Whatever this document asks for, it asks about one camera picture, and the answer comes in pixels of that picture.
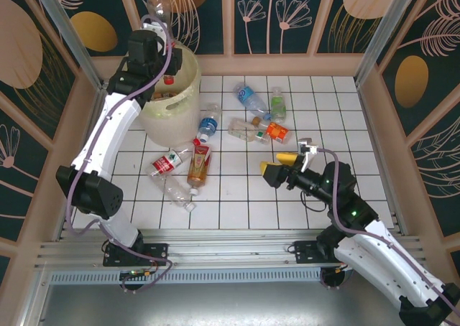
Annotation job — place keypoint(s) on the aluminium corner post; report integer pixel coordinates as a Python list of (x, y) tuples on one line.
[(68, 31), (384, 28)]

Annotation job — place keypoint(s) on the cream plastic bin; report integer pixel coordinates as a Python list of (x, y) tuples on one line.
[(176, 125)]

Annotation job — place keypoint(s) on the aluminium side rail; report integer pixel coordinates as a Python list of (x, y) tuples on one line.
[(95, 107), (381, 143)]

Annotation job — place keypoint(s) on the red label water bottle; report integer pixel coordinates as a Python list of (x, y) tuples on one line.
[(165, 163)]

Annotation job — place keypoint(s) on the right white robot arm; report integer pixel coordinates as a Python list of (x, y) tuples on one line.
[(377, 265)]

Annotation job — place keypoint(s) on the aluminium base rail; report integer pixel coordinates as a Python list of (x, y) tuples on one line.
[(233, 250)]

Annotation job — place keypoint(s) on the clear plastic bottle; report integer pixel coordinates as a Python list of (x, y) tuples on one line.
[(160, 10)]

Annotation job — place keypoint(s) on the light blue label bottle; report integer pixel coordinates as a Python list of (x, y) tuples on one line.
[(246, 96)]

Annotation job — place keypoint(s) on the blue label Pocari bottle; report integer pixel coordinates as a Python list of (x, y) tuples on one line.
[(209, 125)]

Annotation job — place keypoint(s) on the clear unlabeled white-cap bottle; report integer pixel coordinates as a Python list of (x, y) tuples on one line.
[(174, 191)]

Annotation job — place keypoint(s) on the clear square green-label bottle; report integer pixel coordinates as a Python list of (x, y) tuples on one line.
[(240, 128)]

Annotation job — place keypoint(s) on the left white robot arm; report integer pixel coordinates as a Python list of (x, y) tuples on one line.
[(104, 135)]

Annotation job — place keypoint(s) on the orange white label bottle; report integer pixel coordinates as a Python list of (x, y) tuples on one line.
[(277, 131)]

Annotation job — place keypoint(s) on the red gold label bottle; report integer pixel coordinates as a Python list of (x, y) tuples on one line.
[(199, 164)]

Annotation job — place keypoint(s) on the green label clear bottle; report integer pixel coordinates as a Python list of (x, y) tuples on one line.
[(278, 107)]

